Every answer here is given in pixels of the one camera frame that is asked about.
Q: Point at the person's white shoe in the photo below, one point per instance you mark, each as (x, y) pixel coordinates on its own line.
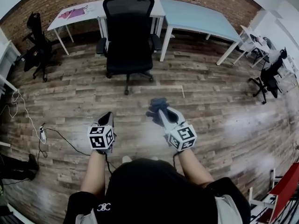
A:
(154, 158)
(126, 159)

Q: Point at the red board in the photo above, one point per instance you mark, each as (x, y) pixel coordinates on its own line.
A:
(287, 185)

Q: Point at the white power strip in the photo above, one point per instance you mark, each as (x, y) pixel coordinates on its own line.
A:
(42, 134)

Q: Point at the white desk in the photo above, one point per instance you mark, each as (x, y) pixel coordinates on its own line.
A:
(252, 43)
(7, 62)

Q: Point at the small white object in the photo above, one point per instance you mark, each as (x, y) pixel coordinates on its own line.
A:
(92, 8)

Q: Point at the white table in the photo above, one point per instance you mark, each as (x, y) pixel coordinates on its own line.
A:
(93, 10)

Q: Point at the black chair armrest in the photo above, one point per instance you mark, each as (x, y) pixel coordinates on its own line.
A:
(157, 42)
(101, 45)

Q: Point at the person's black shirt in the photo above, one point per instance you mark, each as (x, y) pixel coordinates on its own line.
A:
(158, 195)

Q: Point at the person's right forearm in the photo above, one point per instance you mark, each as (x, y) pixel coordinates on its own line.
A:
(194, 169)

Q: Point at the person's left forearm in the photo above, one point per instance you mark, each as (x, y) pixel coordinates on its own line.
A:
(93, 171)

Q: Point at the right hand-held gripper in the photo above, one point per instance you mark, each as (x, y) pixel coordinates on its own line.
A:
(182, 136)

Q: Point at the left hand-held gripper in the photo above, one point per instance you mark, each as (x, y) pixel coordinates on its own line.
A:
(100, 137)

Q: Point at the blue cloth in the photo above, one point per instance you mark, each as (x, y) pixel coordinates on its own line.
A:
(158, 106)

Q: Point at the light blue table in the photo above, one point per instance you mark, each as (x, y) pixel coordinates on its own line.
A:
(194, 17)

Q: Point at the large black mesh office chair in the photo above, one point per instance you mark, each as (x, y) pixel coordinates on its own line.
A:
(128, 31)

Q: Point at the pink cloth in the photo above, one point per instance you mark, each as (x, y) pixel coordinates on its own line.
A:
(72, 14)

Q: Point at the grey jacket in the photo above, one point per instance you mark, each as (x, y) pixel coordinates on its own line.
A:
(274, 55)

